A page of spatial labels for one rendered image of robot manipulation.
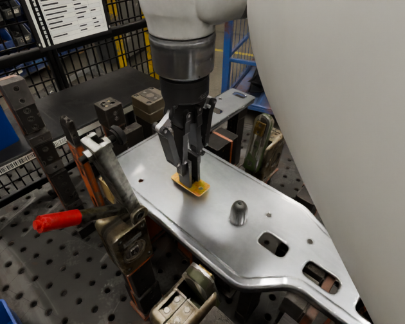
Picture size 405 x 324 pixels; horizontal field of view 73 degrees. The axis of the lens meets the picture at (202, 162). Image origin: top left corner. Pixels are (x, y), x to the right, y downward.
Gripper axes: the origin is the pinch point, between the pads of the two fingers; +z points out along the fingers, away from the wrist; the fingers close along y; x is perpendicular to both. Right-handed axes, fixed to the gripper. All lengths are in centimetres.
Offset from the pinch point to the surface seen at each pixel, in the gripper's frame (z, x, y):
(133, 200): -4.5, -1.8, -14.1
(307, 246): 5.0, -25.0, 3.5
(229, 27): 27, 104, 147
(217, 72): 107, 171, 219
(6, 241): 35, 45, -34
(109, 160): -14.2, -1.8, -15.8
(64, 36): -12, 55, 6
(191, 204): 4.9, -3.7, -3.5
